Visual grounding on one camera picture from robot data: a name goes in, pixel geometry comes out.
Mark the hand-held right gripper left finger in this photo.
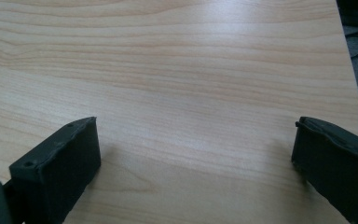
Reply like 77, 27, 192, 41
8, 116, 102, 224

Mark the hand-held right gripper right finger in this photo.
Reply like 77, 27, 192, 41
291, 116, 358, 224

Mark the dark equipment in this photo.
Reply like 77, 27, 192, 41
336, 0, 358, 30

